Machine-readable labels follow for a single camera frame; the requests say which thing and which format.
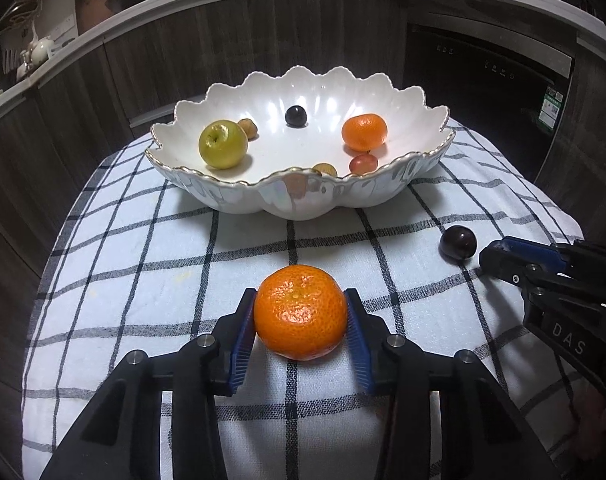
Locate dark purple plum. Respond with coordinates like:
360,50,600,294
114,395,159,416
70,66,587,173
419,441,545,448
438,225,478,263

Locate red jujube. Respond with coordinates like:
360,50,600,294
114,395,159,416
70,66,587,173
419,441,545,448
349,154,379,174

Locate person's right hand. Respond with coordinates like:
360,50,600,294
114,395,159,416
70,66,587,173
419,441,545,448
568,385,606,467

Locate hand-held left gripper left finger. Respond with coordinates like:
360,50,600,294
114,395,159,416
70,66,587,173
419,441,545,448
40,287,257,480

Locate green label sticker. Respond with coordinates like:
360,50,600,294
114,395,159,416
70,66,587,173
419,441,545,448
538,85,565,134

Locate brown cutting board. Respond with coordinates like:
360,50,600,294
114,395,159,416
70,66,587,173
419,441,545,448
75,0,124,37

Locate white scalloped ceramic bowl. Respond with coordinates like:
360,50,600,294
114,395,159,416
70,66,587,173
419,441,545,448
144,65,457,222

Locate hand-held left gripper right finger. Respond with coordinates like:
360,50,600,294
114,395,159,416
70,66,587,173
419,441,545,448
345,288,559,480

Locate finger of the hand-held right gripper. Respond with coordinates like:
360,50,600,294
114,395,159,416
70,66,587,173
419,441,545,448
479,241,606,311
503,236,606,281

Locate green apple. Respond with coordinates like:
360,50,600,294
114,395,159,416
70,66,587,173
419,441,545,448
198,120,249,170

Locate white checked cloth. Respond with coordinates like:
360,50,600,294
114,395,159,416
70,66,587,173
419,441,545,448
22,119,587,480

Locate orange mandarin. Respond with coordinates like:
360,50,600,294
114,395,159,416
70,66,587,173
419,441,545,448
253,264,349,362
341,114,388,153

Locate black built-in dishwasher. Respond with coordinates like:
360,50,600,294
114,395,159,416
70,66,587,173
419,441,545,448
402,21,577,182

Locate white teapot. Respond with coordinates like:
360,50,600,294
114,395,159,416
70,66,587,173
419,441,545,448
24,34,54,65

